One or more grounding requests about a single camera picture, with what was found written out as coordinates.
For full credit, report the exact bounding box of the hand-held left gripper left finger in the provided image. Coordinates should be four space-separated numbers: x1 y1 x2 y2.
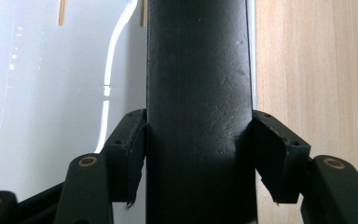
54 108 149 224

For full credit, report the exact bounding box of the white plastic tray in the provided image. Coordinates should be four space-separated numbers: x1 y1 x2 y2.
0 0 258 224

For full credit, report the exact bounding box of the black smooth bar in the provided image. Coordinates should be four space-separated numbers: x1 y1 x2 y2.
145 0 259 224

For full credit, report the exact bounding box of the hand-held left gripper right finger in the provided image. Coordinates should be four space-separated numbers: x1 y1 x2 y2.
253 109 358 224

